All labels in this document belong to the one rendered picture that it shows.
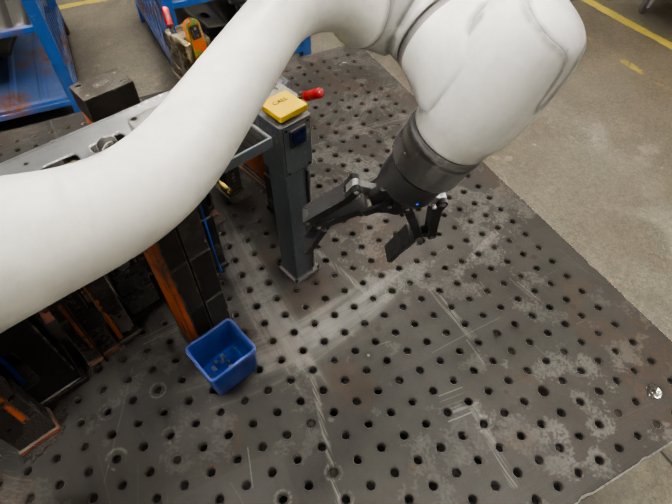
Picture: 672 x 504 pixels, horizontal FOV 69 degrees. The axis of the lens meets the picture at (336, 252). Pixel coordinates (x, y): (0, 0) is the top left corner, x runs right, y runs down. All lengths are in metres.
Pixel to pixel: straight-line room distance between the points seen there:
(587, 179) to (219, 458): 2.24
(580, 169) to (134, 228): 2.60
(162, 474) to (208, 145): 0.78
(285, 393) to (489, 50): 0.77
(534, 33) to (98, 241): 0.35
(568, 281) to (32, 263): 1.16
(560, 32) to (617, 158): 2.51
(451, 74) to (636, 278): 1.99
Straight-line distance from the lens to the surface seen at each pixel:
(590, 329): 1.23
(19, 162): 1.18
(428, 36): 0.49
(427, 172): 0.53
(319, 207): 0.62
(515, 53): 0.45
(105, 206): 0.30
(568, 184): 2.68
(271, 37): 0.41
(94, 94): 1.25
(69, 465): 1.09
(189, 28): 1.30
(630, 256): 2.46
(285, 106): 0.86
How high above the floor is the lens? 1.64
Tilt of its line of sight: 51 degrees down
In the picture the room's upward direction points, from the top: straight up
